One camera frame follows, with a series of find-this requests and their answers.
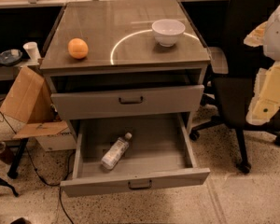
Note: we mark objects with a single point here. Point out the clear plastic water bottle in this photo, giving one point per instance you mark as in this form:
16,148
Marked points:
113,155

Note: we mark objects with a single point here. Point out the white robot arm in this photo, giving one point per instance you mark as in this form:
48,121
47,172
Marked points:
266,100

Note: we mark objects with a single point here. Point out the grey top drawer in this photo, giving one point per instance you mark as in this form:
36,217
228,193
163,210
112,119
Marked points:
124,103

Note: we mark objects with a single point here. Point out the open grey middle drawer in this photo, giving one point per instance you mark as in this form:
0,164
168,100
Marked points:
160,156

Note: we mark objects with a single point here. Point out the grey drawer cabinet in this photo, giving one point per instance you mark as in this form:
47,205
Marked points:
123,52

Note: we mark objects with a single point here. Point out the white ceramic bowl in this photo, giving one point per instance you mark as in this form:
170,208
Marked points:
167,31

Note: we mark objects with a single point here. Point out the orange fruit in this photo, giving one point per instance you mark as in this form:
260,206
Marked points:
78,48

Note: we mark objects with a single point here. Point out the brown cardboard box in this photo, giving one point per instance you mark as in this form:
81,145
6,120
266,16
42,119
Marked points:
29,102

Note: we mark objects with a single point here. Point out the white paper cup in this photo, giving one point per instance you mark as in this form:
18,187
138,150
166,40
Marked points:
32,50

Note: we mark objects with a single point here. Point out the dark blue round dish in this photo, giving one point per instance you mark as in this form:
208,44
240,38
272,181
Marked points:
10,57

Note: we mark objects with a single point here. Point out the low grey side shelf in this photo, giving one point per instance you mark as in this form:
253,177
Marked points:
10,72

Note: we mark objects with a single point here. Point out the black office chair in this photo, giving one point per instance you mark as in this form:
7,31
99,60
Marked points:
234,69

